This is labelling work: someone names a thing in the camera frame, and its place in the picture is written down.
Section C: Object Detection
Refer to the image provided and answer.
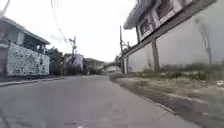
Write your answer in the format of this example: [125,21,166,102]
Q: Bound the grey kerb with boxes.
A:
[0,76,64,88]

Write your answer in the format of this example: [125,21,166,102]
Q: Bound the building with overhanging storey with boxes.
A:
[122,0,198,44]

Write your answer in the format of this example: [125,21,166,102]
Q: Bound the utility pole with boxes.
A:
[68,35,78,64]
[119,25,131,74]

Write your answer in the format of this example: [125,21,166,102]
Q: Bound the distant buildings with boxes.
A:
[63,53,121,76]

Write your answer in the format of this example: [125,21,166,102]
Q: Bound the house with stone wall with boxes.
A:
[0,15,52,80]

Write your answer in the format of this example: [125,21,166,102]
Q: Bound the grey asphalt road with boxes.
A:
[0,74,201,128]

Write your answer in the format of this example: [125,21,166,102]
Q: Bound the dirt and weed verge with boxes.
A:
[109,63,224,128]

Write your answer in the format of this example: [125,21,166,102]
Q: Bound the dark green trees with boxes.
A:
[46,46,84,77]

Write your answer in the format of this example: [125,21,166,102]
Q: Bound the overhead wires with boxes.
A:
[49,0,73,50]

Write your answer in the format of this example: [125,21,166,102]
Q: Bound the tall grey concrete wall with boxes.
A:
[122,0,224,74]

